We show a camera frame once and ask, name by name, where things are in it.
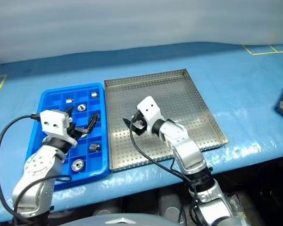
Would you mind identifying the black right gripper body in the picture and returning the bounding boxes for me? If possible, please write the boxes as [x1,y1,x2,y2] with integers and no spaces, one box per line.
[132,112,148,132]

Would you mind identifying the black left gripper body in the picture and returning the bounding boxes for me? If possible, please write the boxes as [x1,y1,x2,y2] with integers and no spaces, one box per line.
[66,121,83,140]

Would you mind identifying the blue compartment plastic tray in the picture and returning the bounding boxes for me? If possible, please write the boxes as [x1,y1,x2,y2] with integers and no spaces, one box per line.
[25,82,112,190]

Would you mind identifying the perforated steel tray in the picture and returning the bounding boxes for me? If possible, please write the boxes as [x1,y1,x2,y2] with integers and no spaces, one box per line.
[103,68,229,172]

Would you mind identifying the grey rounded shape under table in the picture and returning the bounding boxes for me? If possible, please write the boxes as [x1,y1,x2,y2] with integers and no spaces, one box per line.
[92,200,122,216]
[159,190,187,222]

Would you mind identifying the grey robot torso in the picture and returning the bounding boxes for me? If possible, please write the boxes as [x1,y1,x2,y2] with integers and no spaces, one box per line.
[61,213,177,226]

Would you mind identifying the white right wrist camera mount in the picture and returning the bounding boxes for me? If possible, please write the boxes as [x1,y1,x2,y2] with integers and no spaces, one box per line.
[136,96,166,135]

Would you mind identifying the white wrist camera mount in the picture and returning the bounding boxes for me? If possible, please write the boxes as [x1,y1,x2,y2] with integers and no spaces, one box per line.
[136,96,166,135]
[39,109,78,148]

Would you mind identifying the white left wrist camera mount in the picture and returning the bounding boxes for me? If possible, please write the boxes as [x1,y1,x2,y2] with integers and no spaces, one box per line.
[39,109,78,148]

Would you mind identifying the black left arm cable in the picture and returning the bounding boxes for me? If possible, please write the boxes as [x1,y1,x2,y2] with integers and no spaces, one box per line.
[0,113,73,226]

